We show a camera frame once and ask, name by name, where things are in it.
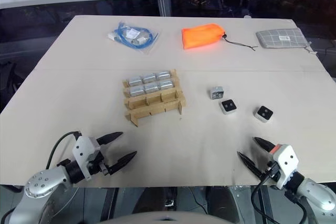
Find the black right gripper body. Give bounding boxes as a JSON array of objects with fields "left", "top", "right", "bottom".
[{"left": 262, "top": 159, "right": 279, "bottom": 183}]

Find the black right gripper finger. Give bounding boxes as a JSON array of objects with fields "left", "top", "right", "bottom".
[
  {"left": 252, "top": 136, "right": 276, "bottom": 154},
  {"left": 237, "top": 151, "right": 265, "bottom": 180}
]

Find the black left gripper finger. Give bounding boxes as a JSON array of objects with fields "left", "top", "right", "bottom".
[
  {"left": 109, "top": 151, "right": 138, "bottom": 175},
  {"left": 96, "top": 131, "right": 123, "bottom": 146}
]

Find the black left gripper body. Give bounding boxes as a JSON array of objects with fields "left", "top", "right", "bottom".
[{"left": 88, "top": 152, "right": 111, "bottom": 176}]

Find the wooden rack with metal blocks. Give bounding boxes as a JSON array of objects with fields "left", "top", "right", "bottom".
[{"left": 121, "top": 69, "right": 188, "bottom": 128}]

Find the dark rounded shape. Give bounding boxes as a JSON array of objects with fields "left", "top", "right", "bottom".
[{"left": 206, "top": 186, "right": 238, "bottom": 217}]

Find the grey rounded robot torso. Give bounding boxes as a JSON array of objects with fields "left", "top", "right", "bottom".
[{"left": 104, "top": 209, "right": 232, "bottom": 224}]

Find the grey plaid zip pouch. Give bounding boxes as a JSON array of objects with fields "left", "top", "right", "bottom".
[{"left": 255, "top": 27, "right": 320, "bottom": 57}]

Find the dark office chair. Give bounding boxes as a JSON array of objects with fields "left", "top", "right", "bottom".
[{"left": 0, "top": 60, "right": 25, "bottom": 94}]

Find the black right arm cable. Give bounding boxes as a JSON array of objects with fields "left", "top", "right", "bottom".
[{"left": 250, "top": 174, "right": 308, "bottom": 224}]

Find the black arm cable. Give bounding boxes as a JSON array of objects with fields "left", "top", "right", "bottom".
[
  {"left": 250, "top": 174, "right": 308, "bottom": 224},
  {"left": 46, "top": 130, "right": 81, "bottom": 169}
]

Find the white cube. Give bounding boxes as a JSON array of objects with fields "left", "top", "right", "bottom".
[
  {"left": 253, "top": 105, "right": 270, "bottom": 123},
  {"left": 219, "top": 99, "right": 236, "bottom": 115}
]

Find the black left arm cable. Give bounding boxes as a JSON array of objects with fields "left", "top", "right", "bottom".
[{"left": 46, "top": 130, "right": 81, "bottom": 169}]

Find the grey cube device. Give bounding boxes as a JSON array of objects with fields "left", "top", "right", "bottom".
[{"left": 209, "top": 85, "right": 224, "bottom": 101}]

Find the plastic bag with blue cable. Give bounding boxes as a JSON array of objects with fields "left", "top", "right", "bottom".
[{"left": 106, "top": 20, "right": 161, "bottom": 55}]

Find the orange drawstring pouch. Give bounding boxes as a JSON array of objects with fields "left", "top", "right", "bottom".
[{"left": 181, "top": 24, "right": 259, "bottom": 52}]

